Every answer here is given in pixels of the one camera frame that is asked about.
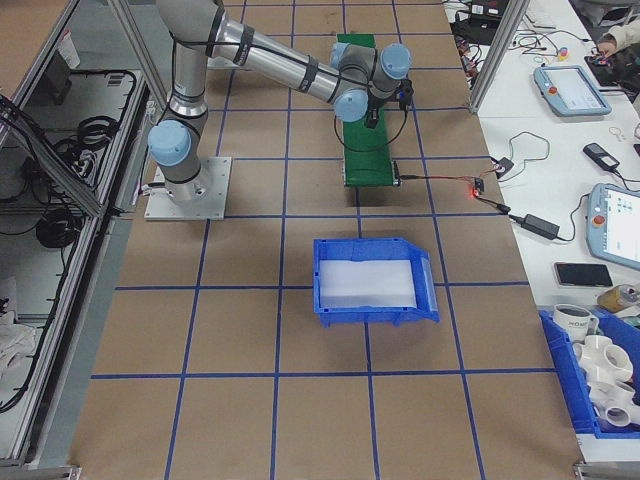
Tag black adapter output cable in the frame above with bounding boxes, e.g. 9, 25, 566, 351
480, 192, 525, 222

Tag black cable coil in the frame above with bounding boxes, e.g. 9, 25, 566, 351
74, 115, 121, 147
34, 207, 76, 250

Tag blue bin of fittings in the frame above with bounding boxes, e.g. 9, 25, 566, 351
538, 305, 640, 440

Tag V-shaped metal bar frame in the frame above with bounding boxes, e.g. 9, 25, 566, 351
0, 0, 151, 469

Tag white mug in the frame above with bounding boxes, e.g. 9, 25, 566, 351
551, 303, 600, 347

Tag black handheld device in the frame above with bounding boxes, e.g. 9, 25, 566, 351
582, 142, 622, 172

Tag white crumpled cloth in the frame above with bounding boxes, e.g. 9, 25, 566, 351
0, 309, 37, 381

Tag aluminium profile post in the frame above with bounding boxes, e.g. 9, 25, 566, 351
467, 0, 532, 115

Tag black smartphone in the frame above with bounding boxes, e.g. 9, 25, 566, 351
553, 261, 614, 288

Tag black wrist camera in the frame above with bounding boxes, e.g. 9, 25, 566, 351
394, 79, 416, 111

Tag blue plastic bin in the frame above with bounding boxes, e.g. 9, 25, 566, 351
312, 237, 442, 330

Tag red black wire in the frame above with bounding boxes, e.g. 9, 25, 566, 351
398, 173, 476, 187

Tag white PVC pipe fitting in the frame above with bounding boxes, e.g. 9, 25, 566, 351
585, 379, 639, 429
572, 333, 635, 384

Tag white foam pad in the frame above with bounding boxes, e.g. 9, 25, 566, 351
318, 258, 419, 309

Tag black box in frame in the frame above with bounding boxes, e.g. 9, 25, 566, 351
42, 49, 74, 104

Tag yellow brown bottle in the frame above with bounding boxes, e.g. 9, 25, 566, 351
596, 283, 640, 312

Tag black power adapter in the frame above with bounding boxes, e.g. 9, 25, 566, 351
521, 213, 562, 240

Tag beige sleeved forearm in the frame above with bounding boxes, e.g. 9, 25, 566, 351
601, 19, 640, 51

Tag aluminium table corner bar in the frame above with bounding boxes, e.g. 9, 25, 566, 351
0, 462, 82, 480
572, 459, 640, 480

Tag green belt conveyor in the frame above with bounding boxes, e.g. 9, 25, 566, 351
335, 32, 401, 190

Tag grey blue teach pendant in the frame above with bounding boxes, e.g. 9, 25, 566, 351
532, 64, 614, 119
582, 182, 640, 264

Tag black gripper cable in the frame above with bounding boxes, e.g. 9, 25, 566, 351
337, 104, 411, 153

